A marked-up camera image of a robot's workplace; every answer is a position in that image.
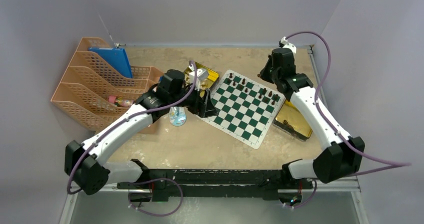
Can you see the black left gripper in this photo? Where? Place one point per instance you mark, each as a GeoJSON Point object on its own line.
{"type": "Point", "coordinates": [201, 107]}

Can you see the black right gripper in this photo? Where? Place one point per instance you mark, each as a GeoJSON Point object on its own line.
{"type": "Point", "coordinates": [264, 74]}

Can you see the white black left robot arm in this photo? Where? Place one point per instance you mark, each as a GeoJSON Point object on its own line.
{"type": "Point", "coordinates": [87, 164]}

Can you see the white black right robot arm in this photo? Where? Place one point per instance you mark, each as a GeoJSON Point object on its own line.
{"type": "Point", "coordinates": [340, 156]}

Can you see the green white chess board mat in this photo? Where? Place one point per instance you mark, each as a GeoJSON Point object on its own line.
{"type": "Point", "coordinates": [242, 115]}

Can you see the gold tin with dark pieces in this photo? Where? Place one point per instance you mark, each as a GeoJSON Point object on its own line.
{"type": "Point", "coordinates": [291, 121]}

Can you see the light blue round item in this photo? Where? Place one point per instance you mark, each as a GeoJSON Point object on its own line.
{"type": "Point", "coordinates": [177, 116]}

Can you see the pink bottle in rack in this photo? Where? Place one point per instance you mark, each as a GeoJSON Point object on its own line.
{"type": "Point", "coordinates": [120, 102]}

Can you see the blue folder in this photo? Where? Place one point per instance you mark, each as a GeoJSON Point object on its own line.
{"type": "Point", "coordinates": [116, 57]}

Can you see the orange plastic file rack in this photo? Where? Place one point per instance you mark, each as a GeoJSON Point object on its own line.
{"type": "Point", "coordinates": [89, 81]}

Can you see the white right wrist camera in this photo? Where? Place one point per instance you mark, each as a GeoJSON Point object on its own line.
{"type": "Point", "coordinates": [284, 43]}

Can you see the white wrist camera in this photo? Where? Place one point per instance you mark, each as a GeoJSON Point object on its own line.
{"type": "Point", "coordinates": [198, 77]}
{"type": "Point", "coordinates": [284, 43]}

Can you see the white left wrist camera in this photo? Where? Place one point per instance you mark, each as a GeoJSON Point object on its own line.
{"type": "Point", "coordinates": [198, 77]}

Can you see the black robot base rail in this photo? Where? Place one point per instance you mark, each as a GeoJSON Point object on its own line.
{"type": "Point", "coordinates": [206, 183]}

